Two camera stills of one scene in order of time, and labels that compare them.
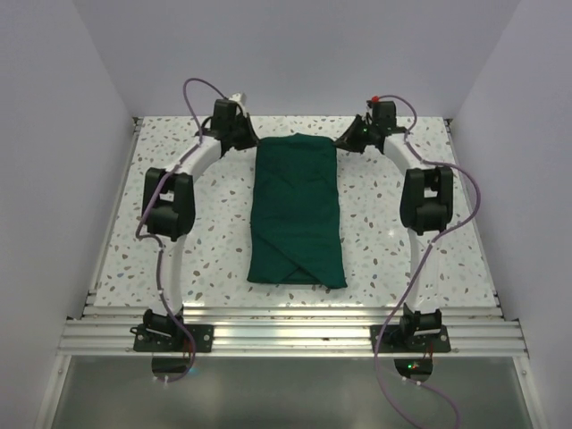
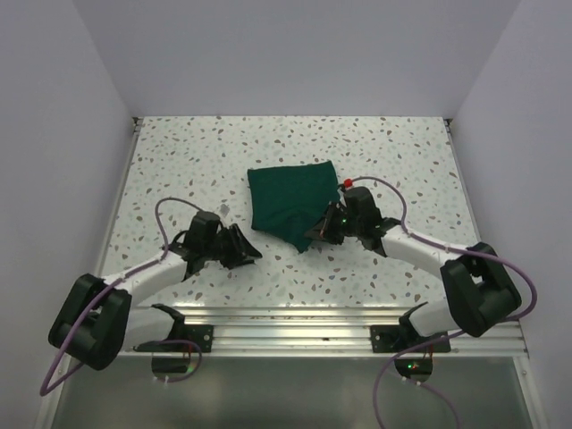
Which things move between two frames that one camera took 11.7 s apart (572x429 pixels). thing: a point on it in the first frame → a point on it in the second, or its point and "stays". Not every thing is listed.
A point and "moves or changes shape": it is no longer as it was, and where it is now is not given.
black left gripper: (251, 140) → (241, 250)
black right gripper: (348, 141) → (323, 230)
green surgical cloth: (295, 221) moves or changes shape
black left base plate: (172, 338) stays
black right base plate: (408, 339) stays
